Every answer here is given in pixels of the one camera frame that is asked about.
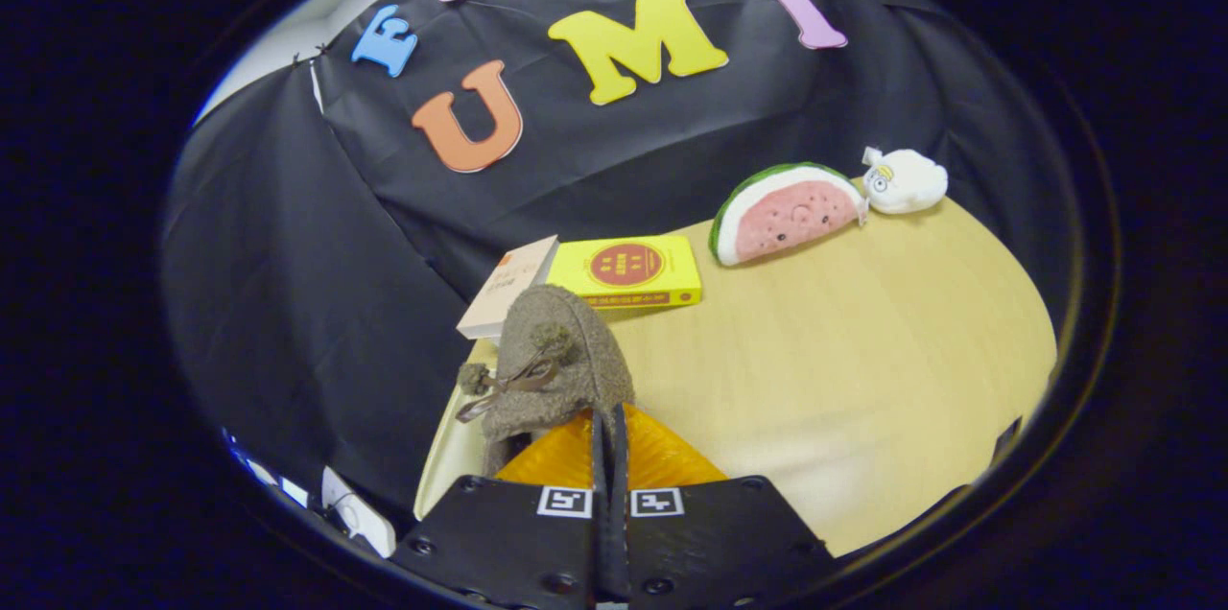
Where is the brown fuzzy shoe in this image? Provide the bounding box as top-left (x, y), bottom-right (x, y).
top-left (455, 284), bottom-right (636, 477)

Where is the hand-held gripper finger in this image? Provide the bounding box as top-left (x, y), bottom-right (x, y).
top-left (390, 409), bottom-right (613, 610)
top-left (612, 402), bottom-right (836, 610)

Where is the beige book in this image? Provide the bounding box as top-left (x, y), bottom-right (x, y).
top-left (456, 235), bottom-right (560, 341)

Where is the yellow book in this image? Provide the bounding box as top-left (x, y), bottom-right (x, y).
top-left (545, 234), bottom-right (703, 310)

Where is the white plush toy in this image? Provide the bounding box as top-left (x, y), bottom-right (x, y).
top-left (861, 146), bottom-right (950, 216)

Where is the cream storage box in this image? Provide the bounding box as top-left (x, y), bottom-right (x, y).
top-left (413, 337), bottom-right (509, 522)

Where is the watermelon slice plush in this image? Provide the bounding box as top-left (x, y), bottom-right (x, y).
top-left (709, 161), bottom-right (869, 268)

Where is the white side desk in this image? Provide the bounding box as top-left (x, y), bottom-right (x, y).
top-left (223, 428), bottom-right (397, 560)

